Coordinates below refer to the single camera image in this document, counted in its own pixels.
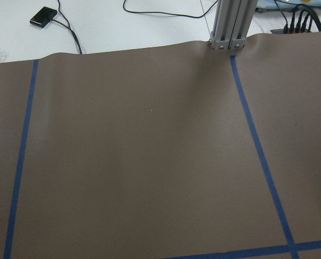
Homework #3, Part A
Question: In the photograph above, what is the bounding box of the aluminium frame post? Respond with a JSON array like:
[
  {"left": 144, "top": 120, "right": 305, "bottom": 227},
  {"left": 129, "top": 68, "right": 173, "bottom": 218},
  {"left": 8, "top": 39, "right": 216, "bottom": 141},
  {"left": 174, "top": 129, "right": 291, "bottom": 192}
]
[{"left": 210, "top": 0, "right": 258, "bottom": 51}]

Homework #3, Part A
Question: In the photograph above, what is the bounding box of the small black puck device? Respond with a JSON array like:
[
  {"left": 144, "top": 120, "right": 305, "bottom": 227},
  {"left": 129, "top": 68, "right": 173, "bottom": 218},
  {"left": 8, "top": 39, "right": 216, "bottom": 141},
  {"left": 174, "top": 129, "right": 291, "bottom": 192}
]
[{"left": 30, "top": 6, "right": 57, "bottom": 28}]

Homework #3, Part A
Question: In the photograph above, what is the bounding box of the black usb hub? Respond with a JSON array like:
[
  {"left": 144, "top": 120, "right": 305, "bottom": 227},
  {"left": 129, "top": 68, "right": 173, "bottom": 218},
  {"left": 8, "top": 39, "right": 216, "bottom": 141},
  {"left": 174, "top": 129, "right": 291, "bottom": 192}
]
[{"left": 270, "top": 5, "right": 321, "bottom": 35}]

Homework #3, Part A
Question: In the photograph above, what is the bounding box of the brown paper table mat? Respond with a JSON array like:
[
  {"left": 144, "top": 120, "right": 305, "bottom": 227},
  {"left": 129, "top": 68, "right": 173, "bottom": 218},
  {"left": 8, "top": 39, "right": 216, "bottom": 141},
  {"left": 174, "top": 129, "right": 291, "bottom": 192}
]
[{"left": 0, "top": 32, "right": 321, "bottom": 258}]

